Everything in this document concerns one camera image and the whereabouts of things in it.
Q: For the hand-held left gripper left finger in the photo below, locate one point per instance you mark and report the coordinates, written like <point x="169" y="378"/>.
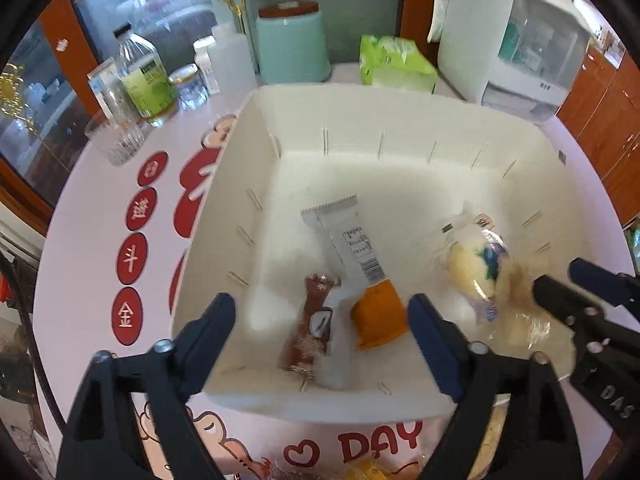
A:
<point x="219" y="321"/>

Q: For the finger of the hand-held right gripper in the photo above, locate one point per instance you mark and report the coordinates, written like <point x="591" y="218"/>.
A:
<point x="592" y="277"/>
<point x="550" y="295"/>

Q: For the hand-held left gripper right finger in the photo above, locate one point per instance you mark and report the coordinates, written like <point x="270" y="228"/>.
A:
<point x="431" y="342"/>

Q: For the clear-wrapped beige bread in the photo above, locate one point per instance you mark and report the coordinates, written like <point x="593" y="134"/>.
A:
<point x="515" y="287"/>

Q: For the orange snack packet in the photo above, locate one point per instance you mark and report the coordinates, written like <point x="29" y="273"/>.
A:
<point x="377" y="312"/>

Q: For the clear-wrapped yellow cake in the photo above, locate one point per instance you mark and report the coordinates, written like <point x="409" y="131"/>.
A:
<point x="467" y="266"/>

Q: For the brown snack packet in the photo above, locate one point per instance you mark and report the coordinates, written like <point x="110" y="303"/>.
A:
<point x="312" y="307"/>

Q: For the white barcode snack packet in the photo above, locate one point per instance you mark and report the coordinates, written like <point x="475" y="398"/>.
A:
<point x="345" y="240"/>

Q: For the white plastic storage bin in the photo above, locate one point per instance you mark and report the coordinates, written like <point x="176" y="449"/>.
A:
<point x="400" y="180"/>

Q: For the yellow snack packet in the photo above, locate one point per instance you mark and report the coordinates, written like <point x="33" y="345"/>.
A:
<point x="367" y="471"/>

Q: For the printed pink tablecloth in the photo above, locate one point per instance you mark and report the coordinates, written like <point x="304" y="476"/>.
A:
<point x="100" y="240"/>

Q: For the ribbed drinking glass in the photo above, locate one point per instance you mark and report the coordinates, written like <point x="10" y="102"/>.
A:
<point x="116" y="141"/>

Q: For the glass jar with gold lid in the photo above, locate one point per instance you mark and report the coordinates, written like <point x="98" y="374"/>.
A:
<point x="190" y="87"/>

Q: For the tall clear glass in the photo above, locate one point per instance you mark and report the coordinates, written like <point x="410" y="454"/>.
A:
<point x="116" y="102"/>

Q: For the clear bottle with green label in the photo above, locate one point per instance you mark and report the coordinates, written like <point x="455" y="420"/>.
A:
<point x="145" y="85"/>

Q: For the small white pill bottle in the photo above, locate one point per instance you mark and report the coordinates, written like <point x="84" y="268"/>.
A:
<point x="206" y="67"/>

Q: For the white plastic bottle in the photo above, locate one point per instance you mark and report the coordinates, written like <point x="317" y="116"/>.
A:
<point x="232" y="60"/>

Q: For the white carton box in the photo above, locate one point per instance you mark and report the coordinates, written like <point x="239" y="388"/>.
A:
<point x="100" y="80"/>

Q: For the white countertop cabinet appliance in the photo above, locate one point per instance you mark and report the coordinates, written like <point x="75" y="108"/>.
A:
<point x="475" y="35"/>

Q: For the green tissue pack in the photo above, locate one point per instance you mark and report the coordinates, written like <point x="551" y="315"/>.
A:
<point x="395" y="60"/>

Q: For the teal canister with brown lid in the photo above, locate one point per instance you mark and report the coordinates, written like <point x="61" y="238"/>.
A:
<point x="292" y="47"/>

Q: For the small gold door ornament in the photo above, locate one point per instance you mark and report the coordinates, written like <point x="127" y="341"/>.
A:
<point x="12" y="92"/>

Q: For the white towel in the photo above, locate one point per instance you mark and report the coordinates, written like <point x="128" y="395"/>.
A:
<point x="440" y="5"/>

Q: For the wooden wall cabinet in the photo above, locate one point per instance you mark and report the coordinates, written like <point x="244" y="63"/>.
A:
<point x="605" y="115"/>

